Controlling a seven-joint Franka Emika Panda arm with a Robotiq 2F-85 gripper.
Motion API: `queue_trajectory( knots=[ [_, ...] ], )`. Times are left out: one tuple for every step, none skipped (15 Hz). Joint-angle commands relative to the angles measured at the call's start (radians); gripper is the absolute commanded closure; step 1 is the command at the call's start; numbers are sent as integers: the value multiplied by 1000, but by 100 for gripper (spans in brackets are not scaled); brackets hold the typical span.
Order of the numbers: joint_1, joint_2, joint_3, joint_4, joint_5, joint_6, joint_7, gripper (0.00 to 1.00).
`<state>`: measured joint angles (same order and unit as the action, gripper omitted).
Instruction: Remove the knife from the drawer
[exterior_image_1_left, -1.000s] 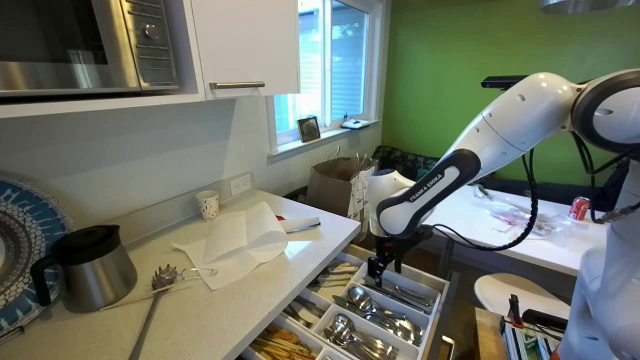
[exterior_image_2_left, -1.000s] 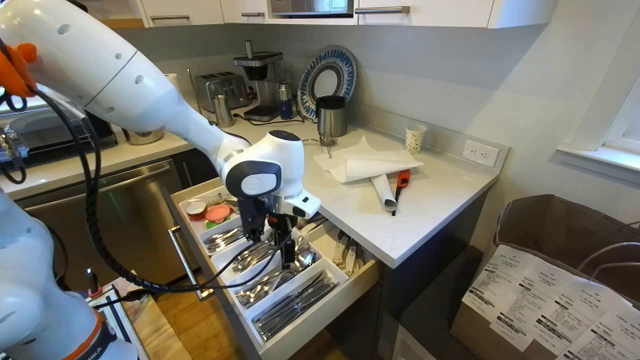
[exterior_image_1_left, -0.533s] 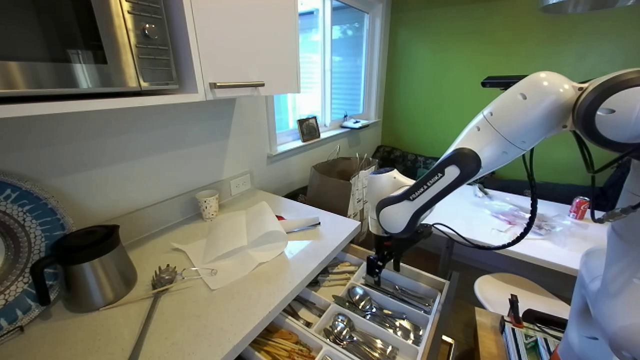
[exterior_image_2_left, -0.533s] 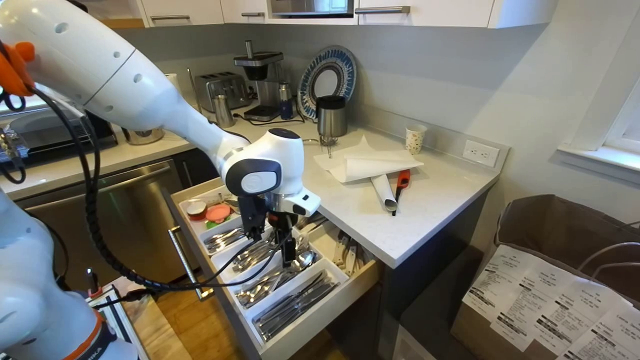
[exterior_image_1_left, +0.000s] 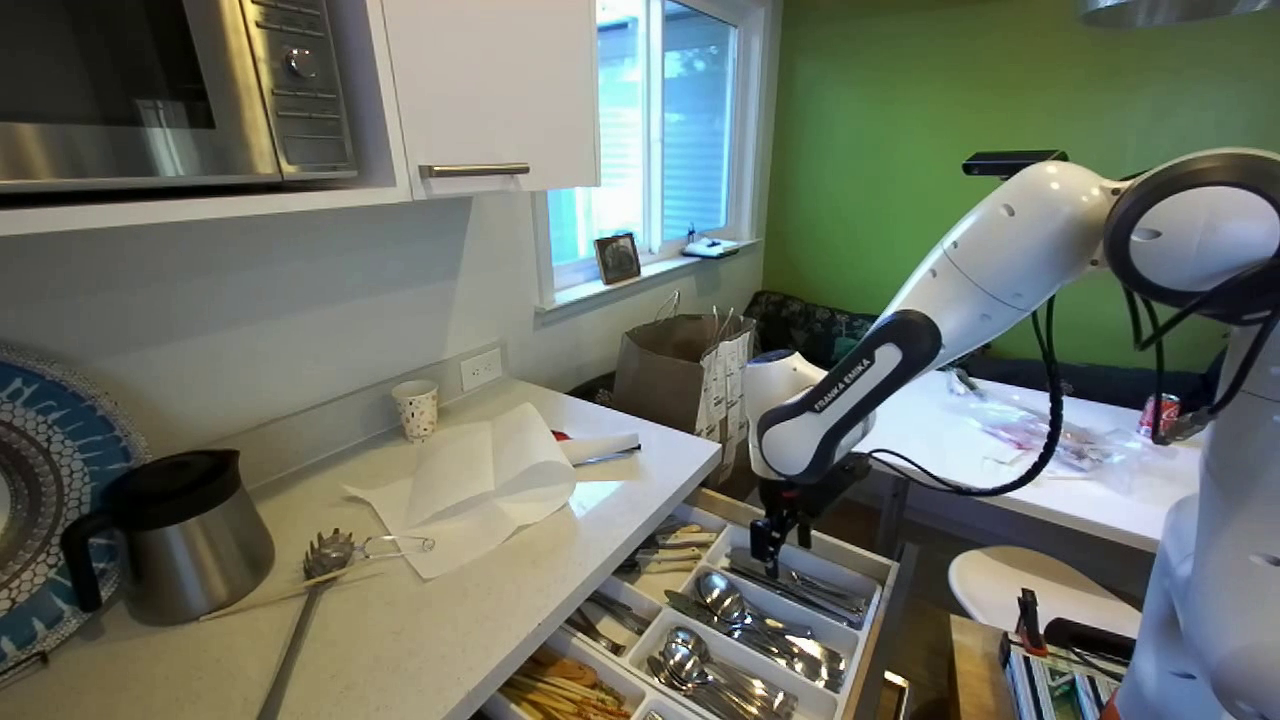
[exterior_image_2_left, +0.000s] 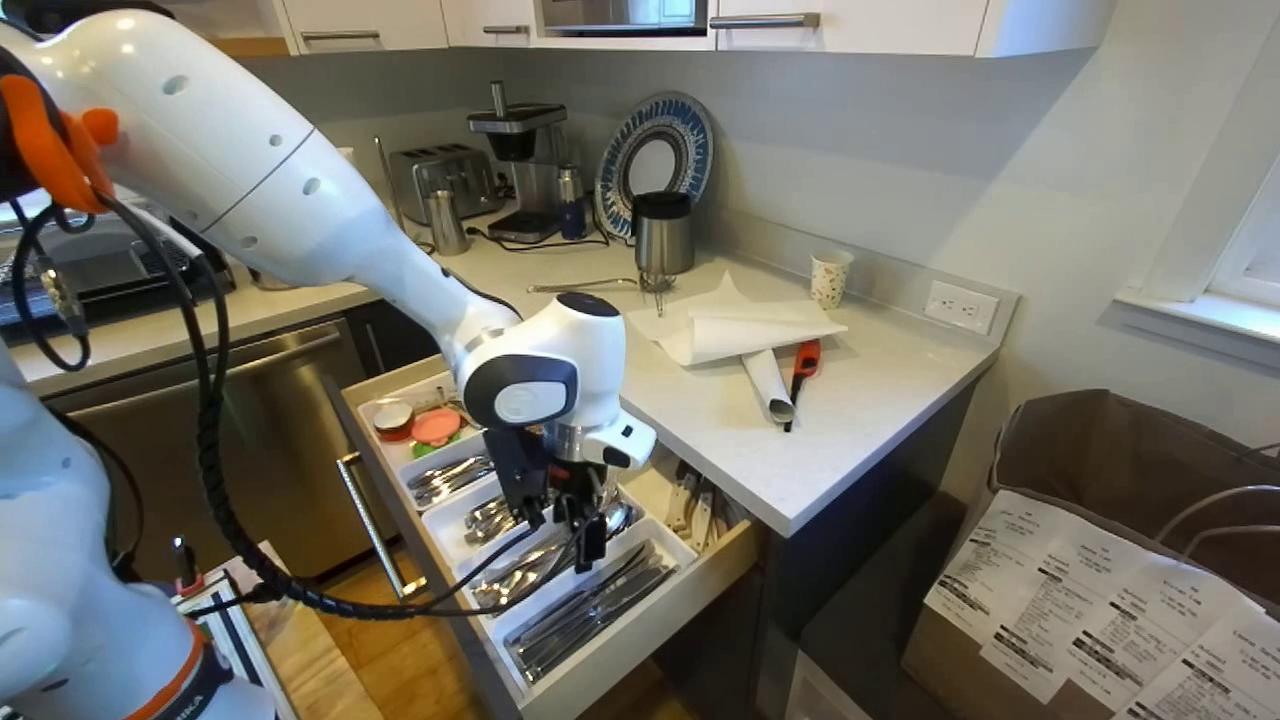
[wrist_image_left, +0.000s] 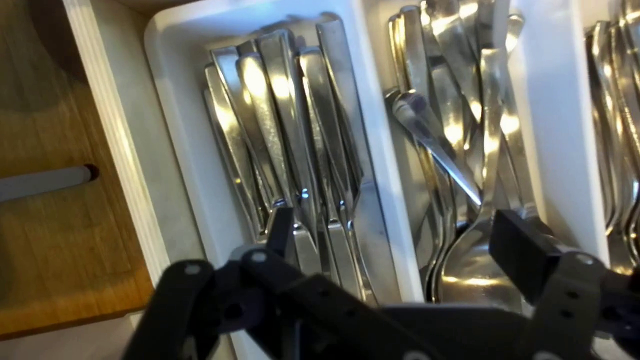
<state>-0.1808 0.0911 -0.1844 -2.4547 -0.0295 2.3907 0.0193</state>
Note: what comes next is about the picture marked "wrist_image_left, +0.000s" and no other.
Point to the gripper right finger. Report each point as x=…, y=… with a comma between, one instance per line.
x=565, y=295

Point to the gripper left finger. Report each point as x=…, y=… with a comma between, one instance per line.
x=310, y=300

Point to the white drawer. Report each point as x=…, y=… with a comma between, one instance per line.
x=165, y=210

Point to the white cutlery tray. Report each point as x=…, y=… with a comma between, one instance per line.
x=385, y=150

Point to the heap of steel knives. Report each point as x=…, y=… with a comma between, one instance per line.
x=295, y=130

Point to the heap of steel forks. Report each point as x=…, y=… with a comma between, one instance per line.
x=617, y=125

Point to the heap of steel spoons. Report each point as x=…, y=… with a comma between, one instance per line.
x=460, y=115

